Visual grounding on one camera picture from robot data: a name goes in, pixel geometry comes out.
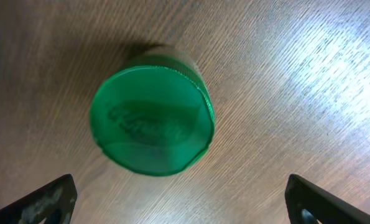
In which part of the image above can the green lid jar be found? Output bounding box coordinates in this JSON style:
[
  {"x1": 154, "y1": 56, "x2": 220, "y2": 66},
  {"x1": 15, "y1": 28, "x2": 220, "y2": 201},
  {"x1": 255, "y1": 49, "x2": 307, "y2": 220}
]
[{"x1": 90, "y1": 46, "x2": 215, "y2": 177}]

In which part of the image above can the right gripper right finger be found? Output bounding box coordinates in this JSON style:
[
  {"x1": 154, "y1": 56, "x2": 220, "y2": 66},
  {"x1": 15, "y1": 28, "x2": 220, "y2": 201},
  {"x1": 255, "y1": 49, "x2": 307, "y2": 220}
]
[{"x1": 285, "y1": 174, "x2": 370, "y2": 224}]

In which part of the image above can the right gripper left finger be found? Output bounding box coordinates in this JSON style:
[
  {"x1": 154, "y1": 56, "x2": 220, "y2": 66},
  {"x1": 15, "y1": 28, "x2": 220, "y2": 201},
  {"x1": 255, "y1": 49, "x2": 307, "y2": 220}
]
[{"x1": 0, "y1": 174, "x2": 77, "y2": 224}]

